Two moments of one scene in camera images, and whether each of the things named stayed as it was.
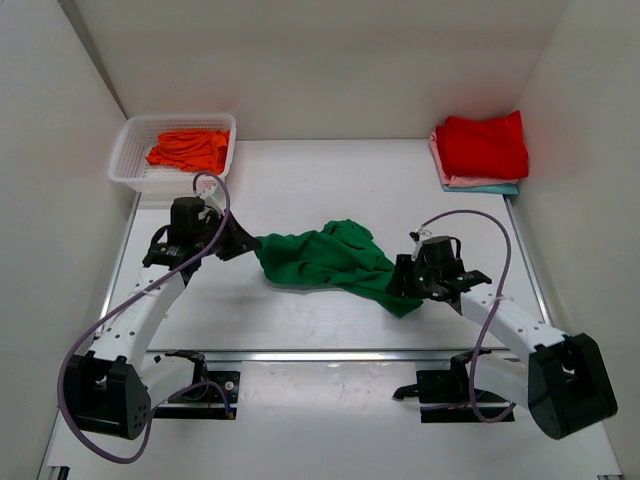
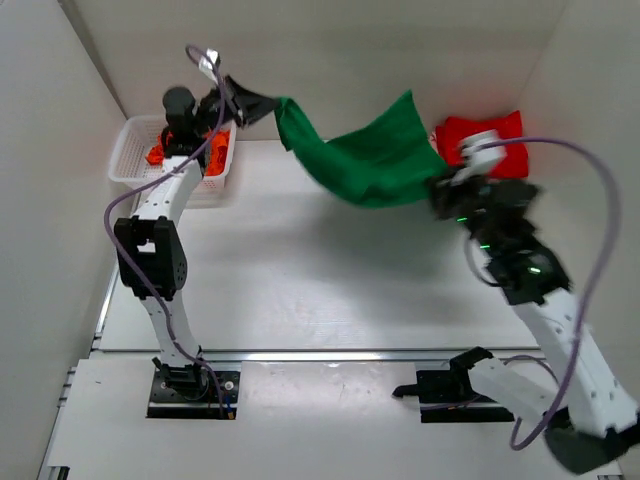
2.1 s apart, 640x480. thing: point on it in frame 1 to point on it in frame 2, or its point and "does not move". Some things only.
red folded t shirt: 492,148 does not move
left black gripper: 241,240 to 247,105
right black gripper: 401,285 to 443,187
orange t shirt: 191,149 does not move
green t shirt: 335,254 to 386,160
